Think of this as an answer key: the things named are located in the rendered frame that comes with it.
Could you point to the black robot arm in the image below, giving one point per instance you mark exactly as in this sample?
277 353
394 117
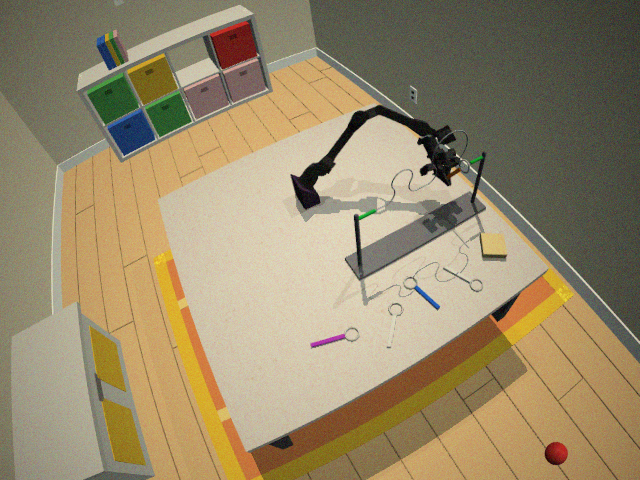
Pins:
310 175

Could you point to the grey ring with blue handle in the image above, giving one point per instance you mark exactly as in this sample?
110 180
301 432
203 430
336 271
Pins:
421 292

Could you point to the yellow rectangular block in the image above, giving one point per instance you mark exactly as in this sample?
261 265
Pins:
493 245

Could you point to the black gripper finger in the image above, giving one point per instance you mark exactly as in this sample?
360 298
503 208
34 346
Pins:
442 176
447 171

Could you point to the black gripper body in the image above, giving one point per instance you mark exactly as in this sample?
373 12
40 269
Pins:
429 167

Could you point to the purple handle with grey loop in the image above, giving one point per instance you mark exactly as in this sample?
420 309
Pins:
333 339

